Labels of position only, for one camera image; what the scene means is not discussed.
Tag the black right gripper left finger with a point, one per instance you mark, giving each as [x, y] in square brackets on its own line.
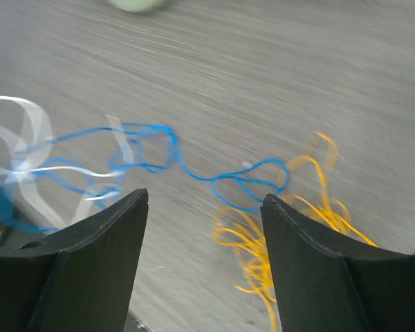
[77, 279]

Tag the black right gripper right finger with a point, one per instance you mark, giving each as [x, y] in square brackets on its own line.
[326, 281]

